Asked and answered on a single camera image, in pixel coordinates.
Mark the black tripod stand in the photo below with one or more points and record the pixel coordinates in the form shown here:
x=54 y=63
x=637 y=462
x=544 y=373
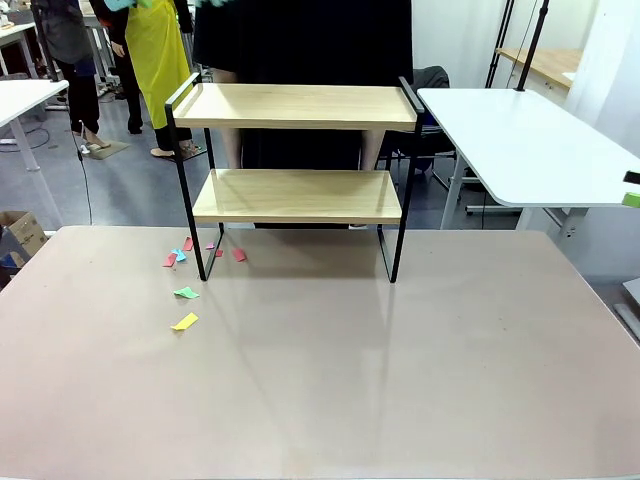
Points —
x=500 y=45

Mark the black stand pole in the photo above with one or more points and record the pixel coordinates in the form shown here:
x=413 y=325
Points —
x=533 y=45

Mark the grey floor mat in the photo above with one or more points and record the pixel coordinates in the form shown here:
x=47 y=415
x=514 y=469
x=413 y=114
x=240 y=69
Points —
x=112 y=149

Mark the two-tier wooden shelf black frame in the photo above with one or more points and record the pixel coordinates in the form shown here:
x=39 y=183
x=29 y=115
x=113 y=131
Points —
x=295 y=200

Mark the white background desk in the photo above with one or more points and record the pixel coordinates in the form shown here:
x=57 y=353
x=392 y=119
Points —
x=12 y=34

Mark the wooden counter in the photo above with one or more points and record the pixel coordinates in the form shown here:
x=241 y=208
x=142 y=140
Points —
x=545 y=62

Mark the person in grey top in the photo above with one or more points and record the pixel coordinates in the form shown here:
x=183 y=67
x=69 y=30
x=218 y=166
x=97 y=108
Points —
x=65 y=30

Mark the person's left forearm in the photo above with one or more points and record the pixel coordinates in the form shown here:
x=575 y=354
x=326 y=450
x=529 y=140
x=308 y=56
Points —
x=374 y=150

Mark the small white desk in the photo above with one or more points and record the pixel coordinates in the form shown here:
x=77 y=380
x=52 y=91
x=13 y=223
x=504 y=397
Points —
x=25 y=95

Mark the blue paper scrap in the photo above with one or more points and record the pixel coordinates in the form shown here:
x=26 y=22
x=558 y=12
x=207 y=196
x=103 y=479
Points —
x=179 y=255

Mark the person in black clothes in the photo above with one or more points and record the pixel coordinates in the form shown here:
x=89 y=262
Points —
x=300 y=40

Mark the thick black pole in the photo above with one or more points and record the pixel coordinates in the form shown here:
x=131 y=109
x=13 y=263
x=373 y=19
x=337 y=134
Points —
x=45 y=45

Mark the black chair with jacket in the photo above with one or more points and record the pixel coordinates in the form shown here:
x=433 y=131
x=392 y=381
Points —
x=435 y=80

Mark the person's right forearm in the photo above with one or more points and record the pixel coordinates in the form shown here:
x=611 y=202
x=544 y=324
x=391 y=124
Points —
x=230 y=150

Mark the yellow paper scrap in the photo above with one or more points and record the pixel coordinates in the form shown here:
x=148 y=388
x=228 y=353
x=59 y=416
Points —
x=185 y=322

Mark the cardboard box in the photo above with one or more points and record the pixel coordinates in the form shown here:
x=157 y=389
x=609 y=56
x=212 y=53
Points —
x=27 y=232

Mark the person with yellow apron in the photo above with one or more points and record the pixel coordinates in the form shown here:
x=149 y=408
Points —
x=150 y=45

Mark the large white side table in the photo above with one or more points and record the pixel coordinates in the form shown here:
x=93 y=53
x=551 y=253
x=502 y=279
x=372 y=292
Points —
x=525 y=145

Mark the long red paper scrap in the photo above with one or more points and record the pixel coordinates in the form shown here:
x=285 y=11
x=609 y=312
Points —
x=170 y=260

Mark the grey metal base frame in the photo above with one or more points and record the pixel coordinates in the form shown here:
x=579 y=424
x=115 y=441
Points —
x=631 y=290

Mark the green paper scrap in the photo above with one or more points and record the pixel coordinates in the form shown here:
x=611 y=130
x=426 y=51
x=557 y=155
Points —
x=186 y=293

